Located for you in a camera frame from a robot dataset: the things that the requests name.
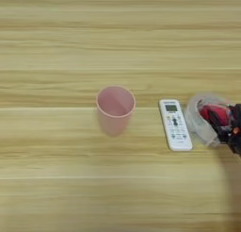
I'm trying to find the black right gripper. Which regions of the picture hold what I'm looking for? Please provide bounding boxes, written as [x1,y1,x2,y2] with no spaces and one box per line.
[207,103,241,157]

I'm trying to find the red cube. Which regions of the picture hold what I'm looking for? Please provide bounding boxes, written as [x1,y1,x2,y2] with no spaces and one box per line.
[199,104,231,126]

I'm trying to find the clear adhesive tape roll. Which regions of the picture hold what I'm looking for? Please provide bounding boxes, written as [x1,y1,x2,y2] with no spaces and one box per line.
[184,91,234,149]

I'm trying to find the white remote control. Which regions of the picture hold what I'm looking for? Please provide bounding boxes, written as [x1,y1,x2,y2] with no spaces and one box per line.
[157,98,194,153]

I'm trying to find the pink plastic cup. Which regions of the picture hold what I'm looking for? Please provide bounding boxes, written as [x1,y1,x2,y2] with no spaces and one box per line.
[95,85,137,138]

